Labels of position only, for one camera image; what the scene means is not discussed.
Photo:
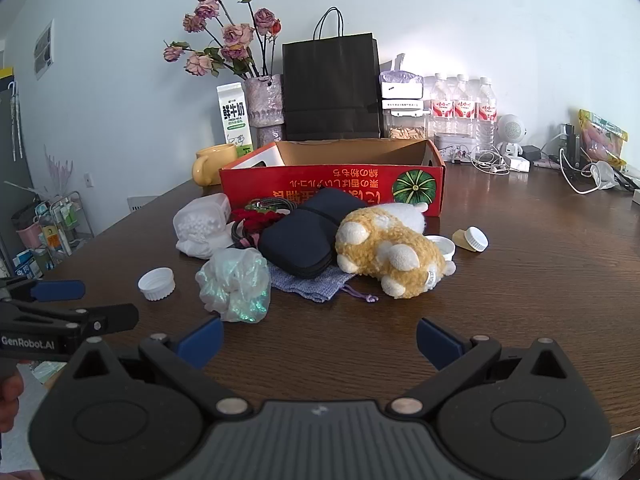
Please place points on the metal trolley with supplies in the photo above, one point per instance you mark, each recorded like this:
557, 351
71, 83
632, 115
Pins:
55, 220

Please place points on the white round lid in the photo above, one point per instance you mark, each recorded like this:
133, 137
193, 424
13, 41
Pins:
445, 246

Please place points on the white flat box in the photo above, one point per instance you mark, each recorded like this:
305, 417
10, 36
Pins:
405, 105

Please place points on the white plug adapter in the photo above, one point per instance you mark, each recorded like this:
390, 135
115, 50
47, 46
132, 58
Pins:
636, 196

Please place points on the white wall socket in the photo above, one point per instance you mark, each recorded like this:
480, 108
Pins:
89, 179

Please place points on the white flat charger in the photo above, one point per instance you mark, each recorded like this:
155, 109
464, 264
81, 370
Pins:
517, 164

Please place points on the yellow snack bag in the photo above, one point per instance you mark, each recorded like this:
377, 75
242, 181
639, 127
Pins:
602, 140

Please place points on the pink flat case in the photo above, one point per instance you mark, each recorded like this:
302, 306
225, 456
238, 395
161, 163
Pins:
545, 162

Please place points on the white ridged bottle cap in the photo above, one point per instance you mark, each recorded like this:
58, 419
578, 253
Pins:
156, 285

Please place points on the round white capped container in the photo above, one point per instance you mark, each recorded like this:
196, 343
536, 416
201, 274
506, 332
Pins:
475, 239

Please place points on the clear jar of seeds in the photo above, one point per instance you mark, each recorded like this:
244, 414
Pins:
405, 127

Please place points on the black upright device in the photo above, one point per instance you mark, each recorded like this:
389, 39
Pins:
572, 147

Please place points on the white green milk carton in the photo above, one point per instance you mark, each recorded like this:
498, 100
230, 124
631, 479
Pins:
234, 115

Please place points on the white crumpled face mask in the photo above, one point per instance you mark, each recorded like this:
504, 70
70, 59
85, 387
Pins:
605, 175

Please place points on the white bag of beads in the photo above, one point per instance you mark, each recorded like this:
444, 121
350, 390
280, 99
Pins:
200, 225

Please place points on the white wall panel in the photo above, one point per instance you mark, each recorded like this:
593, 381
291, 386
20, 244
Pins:
44, 50

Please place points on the dark blue zip pouch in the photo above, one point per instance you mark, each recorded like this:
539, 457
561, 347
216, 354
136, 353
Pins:
300, 235

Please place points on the person's left hand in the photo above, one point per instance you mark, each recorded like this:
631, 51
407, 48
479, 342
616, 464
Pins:
10, 395

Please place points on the purple textured vase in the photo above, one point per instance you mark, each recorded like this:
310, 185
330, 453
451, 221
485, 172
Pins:
265, 105

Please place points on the black paper bag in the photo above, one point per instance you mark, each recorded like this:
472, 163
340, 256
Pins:
330, 85

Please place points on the red artificial rose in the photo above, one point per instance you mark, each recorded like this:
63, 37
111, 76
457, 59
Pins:
252, 217

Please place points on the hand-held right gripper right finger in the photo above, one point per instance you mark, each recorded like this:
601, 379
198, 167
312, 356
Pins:
437, 342

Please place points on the black yellow-edged board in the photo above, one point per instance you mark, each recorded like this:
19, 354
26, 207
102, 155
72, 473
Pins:
6, 110

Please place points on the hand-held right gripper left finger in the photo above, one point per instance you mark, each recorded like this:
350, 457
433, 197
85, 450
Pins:
200, 342

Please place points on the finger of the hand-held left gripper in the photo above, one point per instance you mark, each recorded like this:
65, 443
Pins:
110, 317
57, 290

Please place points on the bunch of dried roses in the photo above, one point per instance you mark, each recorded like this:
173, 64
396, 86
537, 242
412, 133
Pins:
237, 34

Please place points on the red cardboard box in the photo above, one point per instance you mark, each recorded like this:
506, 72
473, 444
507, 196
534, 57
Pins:
350, 180

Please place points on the yellow mug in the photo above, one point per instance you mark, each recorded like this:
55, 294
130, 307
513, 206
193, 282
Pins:
215, 162

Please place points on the white robot-shaped speaker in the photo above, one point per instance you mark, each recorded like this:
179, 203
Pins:
510, 127

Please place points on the yellow and white plush toy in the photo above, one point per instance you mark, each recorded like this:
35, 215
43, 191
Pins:
380, 245

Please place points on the floral tin box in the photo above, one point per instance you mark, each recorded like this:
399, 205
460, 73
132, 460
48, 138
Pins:
452, 149

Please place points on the black power adapter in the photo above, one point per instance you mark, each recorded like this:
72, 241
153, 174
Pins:
530, 152

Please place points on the clear water bottle red label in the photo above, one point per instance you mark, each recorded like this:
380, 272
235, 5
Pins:
487, 110
463, 110
442, 110

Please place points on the purple wrapped tissue pack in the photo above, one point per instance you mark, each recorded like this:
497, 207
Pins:
400, 91

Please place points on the iridescent plastic bag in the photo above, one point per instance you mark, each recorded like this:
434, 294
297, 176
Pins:
232, 280

